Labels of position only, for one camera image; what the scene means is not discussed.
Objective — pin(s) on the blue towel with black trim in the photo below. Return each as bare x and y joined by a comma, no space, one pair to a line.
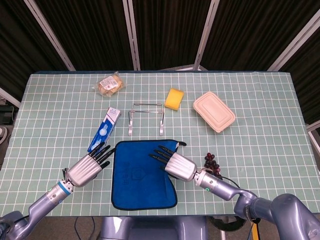
140,180

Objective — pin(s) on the white partition base foot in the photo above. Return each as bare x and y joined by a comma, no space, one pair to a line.
187,67

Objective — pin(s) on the yellow sponge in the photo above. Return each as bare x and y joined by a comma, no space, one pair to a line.
173,98

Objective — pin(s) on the blue white toothpaste box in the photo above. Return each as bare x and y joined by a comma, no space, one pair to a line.
105,128

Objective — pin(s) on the black electronic device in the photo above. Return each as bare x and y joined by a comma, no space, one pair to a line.
6,116

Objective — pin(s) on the white round object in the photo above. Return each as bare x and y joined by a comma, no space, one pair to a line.
2,135

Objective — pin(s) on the black pleated curtain panel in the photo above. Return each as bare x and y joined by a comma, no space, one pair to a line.
15,50
250,32
307,75
87,32
170,32

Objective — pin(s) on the clear bag of biscuits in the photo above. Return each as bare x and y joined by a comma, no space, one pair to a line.
110,83

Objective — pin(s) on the green grid tablecloth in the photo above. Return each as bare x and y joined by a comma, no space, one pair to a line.
62,125

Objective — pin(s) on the bunch of dark red grapes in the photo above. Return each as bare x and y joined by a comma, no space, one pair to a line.
212,163

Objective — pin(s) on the beige lidded lunch box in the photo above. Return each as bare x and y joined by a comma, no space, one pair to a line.
213,111

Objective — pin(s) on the black round object under table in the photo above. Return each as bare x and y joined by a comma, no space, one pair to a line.
225,223

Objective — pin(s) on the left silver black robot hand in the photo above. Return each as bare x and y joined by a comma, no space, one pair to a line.
83,171

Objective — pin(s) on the white partition post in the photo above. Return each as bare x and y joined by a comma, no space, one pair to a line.
207,35
295,43
132,35
49,35

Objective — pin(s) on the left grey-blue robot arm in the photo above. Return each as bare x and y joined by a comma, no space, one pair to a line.
45,202

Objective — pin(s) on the small silver metal rack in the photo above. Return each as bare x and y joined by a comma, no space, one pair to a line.
162,127

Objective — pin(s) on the white frame bar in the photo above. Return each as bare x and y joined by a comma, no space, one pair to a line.
312,127
10,98

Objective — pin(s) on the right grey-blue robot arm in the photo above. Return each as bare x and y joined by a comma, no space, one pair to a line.
250,200

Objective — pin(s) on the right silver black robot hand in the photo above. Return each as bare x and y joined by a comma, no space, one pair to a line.
181,166

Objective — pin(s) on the grey-blue robot torso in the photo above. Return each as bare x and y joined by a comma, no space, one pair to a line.
150,227

